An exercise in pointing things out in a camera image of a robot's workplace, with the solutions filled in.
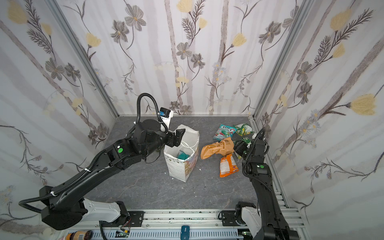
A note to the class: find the orange snack packet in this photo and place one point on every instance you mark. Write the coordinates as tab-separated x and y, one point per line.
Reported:
228	166

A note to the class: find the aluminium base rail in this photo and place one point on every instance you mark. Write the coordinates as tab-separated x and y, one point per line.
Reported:
196	219

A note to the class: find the brown orange bottle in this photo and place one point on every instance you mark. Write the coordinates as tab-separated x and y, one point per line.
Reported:
78	235

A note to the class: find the white patterned paper bag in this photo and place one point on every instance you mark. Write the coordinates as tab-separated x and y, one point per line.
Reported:
180	169

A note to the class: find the teal Fox's candy packet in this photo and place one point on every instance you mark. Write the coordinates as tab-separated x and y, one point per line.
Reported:
224	132

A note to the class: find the brown kraft paper bag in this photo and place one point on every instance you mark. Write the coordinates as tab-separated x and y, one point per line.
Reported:
224	147

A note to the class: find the blue clip on tray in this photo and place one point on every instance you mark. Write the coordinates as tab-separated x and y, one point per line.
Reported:
185	233

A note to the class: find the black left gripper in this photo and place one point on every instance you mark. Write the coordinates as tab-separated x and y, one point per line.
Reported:
173	138

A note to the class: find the white perforated cable tray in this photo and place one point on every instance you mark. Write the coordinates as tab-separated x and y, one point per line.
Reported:
174	234

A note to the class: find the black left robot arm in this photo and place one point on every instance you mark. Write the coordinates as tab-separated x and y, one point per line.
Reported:
64	206

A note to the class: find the small green clear snack packet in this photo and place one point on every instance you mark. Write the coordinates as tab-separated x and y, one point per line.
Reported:
243	129

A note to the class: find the small green circuit board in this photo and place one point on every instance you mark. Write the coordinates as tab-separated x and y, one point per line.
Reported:
122	234

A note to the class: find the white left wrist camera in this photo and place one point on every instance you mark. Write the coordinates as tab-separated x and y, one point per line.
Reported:
166	115

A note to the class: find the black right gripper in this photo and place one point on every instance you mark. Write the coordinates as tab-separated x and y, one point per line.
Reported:
250	147

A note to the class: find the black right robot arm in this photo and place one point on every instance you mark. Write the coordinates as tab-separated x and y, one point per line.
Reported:
264	220

